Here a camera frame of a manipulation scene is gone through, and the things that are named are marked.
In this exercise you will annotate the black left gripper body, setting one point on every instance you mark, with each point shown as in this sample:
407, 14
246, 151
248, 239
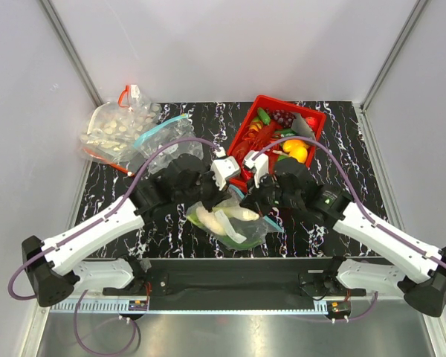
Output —
206, 190

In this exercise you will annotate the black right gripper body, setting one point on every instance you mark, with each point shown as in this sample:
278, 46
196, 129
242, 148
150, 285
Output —
270, 193

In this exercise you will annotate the white toy radish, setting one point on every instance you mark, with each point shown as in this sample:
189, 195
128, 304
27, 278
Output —
209, 221

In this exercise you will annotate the blue zipper clear bag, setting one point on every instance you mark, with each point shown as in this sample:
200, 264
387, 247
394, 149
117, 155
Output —
234, 228

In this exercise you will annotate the toy leek green white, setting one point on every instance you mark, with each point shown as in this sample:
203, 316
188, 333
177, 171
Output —
242, 214

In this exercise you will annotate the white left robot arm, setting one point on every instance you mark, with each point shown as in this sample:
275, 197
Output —
58, 265

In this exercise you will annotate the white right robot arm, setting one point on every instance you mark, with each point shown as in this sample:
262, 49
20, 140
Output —
416, 270

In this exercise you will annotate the red zipper clear bag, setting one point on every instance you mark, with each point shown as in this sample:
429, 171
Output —
109, 135

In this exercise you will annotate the yellow toy lemon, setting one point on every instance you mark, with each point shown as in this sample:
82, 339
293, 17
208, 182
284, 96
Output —
300, 153

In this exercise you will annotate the orange toy fruit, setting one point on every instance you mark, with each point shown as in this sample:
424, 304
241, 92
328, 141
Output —
292, 144

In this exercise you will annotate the red toy lobster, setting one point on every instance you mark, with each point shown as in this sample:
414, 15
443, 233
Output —
255, 138

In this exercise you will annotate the grey toy fish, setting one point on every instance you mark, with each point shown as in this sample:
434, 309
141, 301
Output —
300, 126

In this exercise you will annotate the red toy apple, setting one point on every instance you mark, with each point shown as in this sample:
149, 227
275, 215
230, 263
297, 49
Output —
312, 122

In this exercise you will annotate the purple toy grapes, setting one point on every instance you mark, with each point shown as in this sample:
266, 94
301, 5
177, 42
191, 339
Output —
283, 117

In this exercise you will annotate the red plastic bin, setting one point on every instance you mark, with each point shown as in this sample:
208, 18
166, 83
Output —
276, 153

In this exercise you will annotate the green toy cucumber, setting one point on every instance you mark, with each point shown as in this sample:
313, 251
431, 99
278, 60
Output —
264, 116

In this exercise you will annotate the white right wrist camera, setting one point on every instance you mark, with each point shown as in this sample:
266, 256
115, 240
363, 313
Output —
258, 164

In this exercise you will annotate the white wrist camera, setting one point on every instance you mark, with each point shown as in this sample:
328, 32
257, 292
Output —
224, 168
258, 164

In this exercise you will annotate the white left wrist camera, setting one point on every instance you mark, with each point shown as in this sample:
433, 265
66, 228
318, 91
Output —
224, 168

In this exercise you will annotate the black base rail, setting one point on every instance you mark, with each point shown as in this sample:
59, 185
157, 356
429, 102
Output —
232, 276

